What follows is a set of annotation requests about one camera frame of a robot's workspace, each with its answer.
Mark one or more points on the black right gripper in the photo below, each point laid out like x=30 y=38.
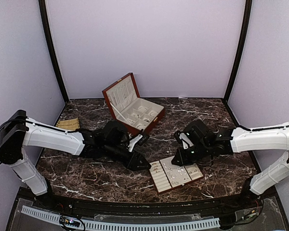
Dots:
x=183 y=160

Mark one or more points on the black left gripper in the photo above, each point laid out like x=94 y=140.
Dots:
x=133 y=165

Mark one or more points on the red jewelry tray insert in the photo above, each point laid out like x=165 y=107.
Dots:
x=167 y=176

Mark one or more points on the red wooden jewelry box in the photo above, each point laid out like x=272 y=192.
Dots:
x=126 y=106

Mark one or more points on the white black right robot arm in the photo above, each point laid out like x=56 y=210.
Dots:
x=198 y=141

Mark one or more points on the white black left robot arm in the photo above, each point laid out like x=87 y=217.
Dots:
x=20 y=131

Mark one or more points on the woven bamboo tray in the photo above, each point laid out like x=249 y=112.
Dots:
x=71 y=124

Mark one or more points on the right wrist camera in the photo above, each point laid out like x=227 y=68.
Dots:
x=183 y=140

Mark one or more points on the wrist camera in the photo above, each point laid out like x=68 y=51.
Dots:
x=138 y=140
x=183 y=140

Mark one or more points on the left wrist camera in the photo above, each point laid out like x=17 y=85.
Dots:
x=138 y=140

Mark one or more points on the black front table rail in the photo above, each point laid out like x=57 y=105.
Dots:
x=218 y=206

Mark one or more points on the white slotted cable duct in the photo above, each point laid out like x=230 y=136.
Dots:
x=82 y=224

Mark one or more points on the right black frame post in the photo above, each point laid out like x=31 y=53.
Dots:
x=239 y=50

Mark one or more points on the black frame post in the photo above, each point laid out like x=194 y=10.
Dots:
x=239 y=50
x=51 y=49

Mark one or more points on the left black frame post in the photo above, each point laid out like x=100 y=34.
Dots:
x=51 y=49

